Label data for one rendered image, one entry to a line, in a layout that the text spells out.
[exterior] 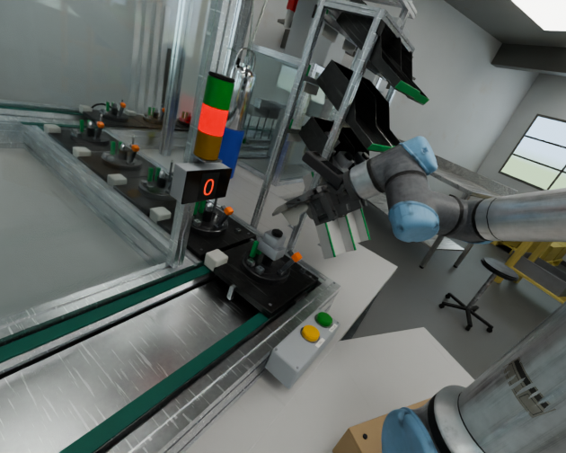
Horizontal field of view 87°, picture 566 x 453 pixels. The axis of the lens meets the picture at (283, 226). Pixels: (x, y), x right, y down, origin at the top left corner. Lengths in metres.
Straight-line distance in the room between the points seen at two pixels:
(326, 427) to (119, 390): 0.41
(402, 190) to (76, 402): 0.63
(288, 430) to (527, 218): 0.56
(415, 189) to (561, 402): 0.33
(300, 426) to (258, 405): 0.09
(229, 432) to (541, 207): 0.63
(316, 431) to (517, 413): 0.44
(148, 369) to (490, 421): 0.52
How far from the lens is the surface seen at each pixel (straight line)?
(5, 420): 0.64
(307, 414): 0.74
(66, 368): 0.67
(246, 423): 0.69
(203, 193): 0.65
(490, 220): 0.58
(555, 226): 0.54
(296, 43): 2.06
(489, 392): 0.40
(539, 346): 0.36
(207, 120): 0.61
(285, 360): 0.66
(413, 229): 0.54
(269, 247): 0.79
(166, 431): 0.55
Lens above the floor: 1.45
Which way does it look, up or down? 26 degrees down
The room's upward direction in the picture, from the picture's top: 20 degrees clockwise
